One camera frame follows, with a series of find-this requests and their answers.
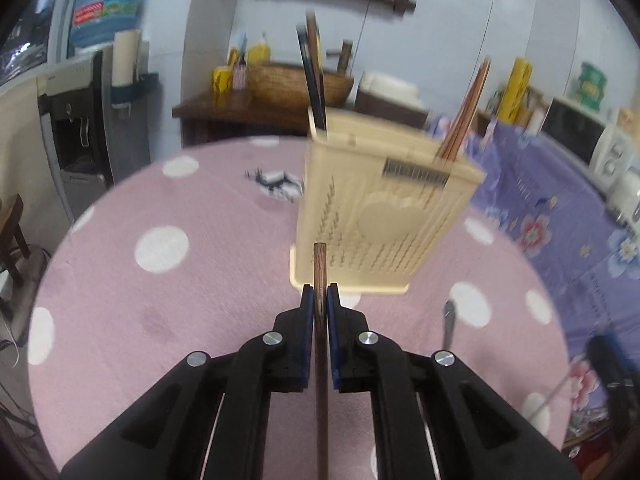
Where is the metal spoon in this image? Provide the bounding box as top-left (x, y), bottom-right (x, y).
top-left (442, 300), bottom-right (458, 356)

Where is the yellow cup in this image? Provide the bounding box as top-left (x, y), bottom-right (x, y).
top-left (212, 65), bottom-right (235, 93)

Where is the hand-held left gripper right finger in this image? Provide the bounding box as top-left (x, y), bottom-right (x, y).
top-left (326, 282), bottom-right (583, 480)

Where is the white container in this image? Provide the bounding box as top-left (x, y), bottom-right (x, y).
top-left (355, 71), bottom-right (427, 117)

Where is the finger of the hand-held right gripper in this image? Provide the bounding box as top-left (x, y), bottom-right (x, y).
top-left (587, 335), bottom-right (638, 443)

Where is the teal holder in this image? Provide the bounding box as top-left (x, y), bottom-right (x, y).
top-left (111, 72), bottom-right (161, 106)

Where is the dark textured wooden chopstick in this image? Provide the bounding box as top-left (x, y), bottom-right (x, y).
top-left (312, 242), bottom-right (329, 480)

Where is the white kitchen appliance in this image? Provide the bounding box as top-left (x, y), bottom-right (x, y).
top-left (605, 169), bottom-right (640, 226)

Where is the beige plastic utensil holder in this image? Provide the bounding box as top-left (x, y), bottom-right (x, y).
top-left (290, 107), bottom-right (487, 295)

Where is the blue water bottle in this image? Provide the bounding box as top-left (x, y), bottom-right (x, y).
top-left (67, 0), bottom-right (156, 48)

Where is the dark wooden side table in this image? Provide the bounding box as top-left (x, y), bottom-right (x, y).
top-left (171, 89), bottom-right (321, 148)

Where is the green container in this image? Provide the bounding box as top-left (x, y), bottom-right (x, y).
top-left (575, 61), bottom-right (608, 111)

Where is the pink polka dot tablecloth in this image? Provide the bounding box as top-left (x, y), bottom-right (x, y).
top-left (27, 135), bottom-right (573, 480)

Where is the yellow roll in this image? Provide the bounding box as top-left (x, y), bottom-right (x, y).
top-left (500, 57), bottom-right (535, 123)

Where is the wicker basket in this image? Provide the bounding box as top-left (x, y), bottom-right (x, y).
top-left (246, 60), bottom-right (356, 108)

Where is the wooden stool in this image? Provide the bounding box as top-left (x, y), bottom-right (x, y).
top-left (0, 194), bottom-right (31, 286)

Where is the black chopstick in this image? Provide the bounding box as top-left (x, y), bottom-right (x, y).
top-left (296, 25), bottom-right (328, 142)

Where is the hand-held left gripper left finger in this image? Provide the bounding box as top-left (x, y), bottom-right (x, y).
top-left (60, 284), bottom-right (317, 480)

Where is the purple floral cloth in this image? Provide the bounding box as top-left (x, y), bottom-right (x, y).
top-left (425, 112), bottom-right (640, 456)

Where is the white microwave oven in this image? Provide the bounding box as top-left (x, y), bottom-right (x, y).
top-left (540, 96), bottom-right (628, 181)

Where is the yellow bottle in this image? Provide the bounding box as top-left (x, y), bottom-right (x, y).
top-left (247, 32), bottom-right (273, 65)

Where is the white water dispenser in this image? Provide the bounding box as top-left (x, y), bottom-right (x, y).
top-left (37, 50), bottom-right (163, 221)

